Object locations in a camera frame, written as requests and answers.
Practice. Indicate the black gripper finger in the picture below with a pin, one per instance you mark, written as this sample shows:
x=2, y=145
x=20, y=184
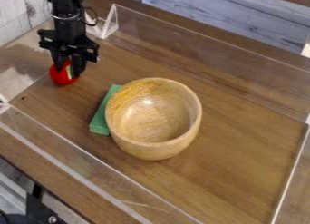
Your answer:
x=77, y=64
x=60, y=57

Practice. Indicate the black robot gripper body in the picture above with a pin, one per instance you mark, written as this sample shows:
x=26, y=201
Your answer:
x=68, y=34

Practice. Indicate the red plush strawberry toy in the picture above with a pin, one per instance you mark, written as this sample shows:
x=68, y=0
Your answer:
x=62, y=76

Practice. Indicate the green rectangular block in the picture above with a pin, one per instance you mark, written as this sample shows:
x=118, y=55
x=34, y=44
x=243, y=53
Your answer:
x=97, y=125

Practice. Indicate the wooden bowl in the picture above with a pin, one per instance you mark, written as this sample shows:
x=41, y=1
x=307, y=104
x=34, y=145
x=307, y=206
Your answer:
x=153, y=117

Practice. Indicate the black clamp under table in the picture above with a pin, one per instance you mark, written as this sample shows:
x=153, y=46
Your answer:
x=37, y=214

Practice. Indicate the clear acrylic corner bracket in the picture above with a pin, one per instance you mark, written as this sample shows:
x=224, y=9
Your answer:
x=101, y=27

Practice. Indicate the clear acrylic tray wall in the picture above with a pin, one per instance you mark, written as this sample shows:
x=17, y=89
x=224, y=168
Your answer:
x=241, y=174

